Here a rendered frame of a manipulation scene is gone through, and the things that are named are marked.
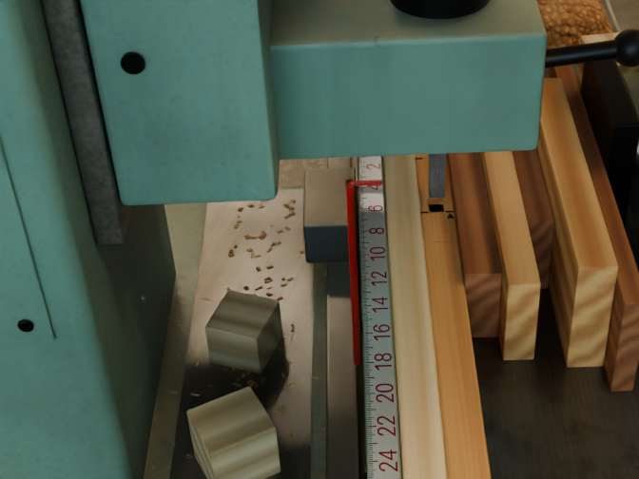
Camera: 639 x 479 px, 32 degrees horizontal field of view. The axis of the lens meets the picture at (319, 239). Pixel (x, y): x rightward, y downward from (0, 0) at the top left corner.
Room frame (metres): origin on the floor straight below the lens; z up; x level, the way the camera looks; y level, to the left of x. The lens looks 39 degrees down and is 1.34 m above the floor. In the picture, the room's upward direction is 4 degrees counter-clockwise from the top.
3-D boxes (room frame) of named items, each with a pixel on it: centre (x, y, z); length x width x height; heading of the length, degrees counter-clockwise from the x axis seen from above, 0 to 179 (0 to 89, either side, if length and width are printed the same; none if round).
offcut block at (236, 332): (0.55, 0.05, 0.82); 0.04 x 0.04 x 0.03; 67
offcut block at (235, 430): (0.45, 0.06, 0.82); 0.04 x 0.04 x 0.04; 25
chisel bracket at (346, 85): (0.52, -0.05, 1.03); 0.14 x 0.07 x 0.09; 87
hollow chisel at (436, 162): (0.52, -0.07, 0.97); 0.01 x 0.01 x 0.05; 87
